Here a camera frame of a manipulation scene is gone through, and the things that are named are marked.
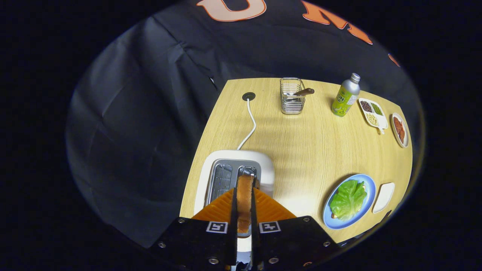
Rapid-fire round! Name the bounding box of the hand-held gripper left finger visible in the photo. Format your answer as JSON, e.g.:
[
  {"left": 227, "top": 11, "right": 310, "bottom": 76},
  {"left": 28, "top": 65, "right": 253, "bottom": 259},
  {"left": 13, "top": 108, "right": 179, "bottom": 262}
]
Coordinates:
[{"left": 150, "top": 187, "right": 238, "bottom": 271}]

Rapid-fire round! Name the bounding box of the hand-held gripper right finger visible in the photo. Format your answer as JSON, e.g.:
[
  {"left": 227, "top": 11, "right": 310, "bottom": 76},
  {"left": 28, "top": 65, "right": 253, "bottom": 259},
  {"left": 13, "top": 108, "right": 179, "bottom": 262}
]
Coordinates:
[{"left": 250, "top": 187, "right": 341, "bottom": 271}]

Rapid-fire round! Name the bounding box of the toasted bread slice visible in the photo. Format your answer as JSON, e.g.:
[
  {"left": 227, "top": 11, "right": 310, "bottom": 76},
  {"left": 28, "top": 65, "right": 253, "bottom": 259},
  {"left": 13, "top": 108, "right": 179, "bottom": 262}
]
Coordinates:
[{"left": 236, "top": 174, "right": 255, "bottom": 234}]

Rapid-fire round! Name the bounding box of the green lettuce leaf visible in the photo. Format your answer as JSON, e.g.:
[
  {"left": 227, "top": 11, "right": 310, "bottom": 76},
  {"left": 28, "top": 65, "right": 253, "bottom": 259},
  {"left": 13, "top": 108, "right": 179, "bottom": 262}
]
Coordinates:
[{"left": 330, "top": 180, "right": 368, "bottom": 221}]

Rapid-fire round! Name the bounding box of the white toaster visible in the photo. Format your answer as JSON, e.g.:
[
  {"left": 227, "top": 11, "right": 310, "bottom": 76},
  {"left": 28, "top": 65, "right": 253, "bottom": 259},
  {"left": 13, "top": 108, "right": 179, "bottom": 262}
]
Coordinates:
[{"left": 193, "top": 150, "right": 275, "bottom": 253}]

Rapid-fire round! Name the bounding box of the blue plate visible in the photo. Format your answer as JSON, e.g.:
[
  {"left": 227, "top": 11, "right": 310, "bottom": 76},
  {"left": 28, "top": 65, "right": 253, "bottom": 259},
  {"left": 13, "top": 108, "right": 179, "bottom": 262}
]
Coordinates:
[{"left": 323, "top": 174, "right": 376, "bottom": 230}]

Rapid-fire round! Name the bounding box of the small white square plate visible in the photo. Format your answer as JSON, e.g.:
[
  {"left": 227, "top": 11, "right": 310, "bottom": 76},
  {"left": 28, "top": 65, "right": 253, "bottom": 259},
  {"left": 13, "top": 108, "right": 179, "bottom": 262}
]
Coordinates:
[{"left": 372, "top": 182, "right": 395, "bottom": 214}]

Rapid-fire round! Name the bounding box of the green and silver bottle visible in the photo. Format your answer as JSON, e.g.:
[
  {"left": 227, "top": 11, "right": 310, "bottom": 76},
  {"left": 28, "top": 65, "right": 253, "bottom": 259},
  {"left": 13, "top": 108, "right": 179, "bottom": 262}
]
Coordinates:
[{"left": 331, "top": 73, "right": 361, "bottom": 117}]

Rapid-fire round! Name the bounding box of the white divided dish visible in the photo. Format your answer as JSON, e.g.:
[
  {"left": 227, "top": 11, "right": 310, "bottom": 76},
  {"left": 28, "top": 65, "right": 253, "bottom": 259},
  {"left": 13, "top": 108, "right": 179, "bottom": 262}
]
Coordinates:
[{"left": 358, "top": 97, "right": 389, "bottom": 135}]

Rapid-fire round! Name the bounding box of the white round plate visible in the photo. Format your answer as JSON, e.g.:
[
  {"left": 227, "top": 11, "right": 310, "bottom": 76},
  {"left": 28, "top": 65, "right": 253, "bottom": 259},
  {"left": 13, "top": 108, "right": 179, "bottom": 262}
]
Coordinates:
[{"left": 391, "top": 113, "right": 410, "bottom": 148}]

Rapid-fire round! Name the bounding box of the white toaster cable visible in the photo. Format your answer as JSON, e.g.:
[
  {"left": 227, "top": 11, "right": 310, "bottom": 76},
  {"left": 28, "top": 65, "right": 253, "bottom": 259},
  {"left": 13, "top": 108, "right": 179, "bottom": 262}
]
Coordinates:
[{"left": 236, "top": 97, "right": 257, "bottom": 151}]

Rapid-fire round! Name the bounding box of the metal wire basket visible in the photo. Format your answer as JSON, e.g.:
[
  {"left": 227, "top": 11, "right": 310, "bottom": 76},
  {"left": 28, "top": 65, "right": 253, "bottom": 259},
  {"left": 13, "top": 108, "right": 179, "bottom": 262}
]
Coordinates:
[{"left": 280, "top": 78, "right": 306, "bottom": 115}]

